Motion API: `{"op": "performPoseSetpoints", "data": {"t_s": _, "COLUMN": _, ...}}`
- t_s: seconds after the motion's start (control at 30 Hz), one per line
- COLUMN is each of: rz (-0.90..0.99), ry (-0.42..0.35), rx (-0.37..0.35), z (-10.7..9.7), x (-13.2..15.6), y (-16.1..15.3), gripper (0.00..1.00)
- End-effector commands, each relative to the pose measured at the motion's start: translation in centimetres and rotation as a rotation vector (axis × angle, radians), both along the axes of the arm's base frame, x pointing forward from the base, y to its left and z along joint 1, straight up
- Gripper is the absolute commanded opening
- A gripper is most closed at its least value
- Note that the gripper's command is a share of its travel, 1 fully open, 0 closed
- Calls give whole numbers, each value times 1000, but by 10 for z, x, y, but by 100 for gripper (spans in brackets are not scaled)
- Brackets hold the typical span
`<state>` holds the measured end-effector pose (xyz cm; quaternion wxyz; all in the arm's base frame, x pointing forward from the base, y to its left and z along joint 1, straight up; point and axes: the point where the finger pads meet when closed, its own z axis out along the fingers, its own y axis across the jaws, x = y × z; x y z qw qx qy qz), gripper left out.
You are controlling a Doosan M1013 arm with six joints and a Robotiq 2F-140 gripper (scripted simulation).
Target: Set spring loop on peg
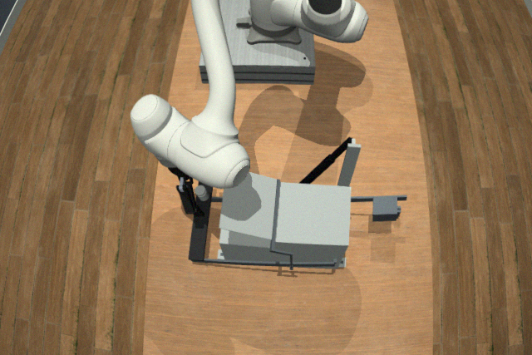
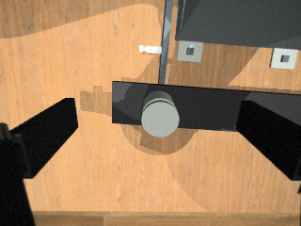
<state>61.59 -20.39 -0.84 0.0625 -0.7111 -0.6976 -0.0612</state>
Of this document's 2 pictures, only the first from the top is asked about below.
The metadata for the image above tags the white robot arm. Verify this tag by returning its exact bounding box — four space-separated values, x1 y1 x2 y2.
131 0 368 189

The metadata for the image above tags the black long thin rod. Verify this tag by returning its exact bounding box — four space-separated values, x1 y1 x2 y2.
299 137 355 184

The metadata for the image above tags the grey cylinder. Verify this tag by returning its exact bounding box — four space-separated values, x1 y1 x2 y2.
195 185 209 201

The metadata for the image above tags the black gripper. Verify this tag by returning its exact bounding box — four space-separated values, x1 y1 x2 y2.
168 168 204 217

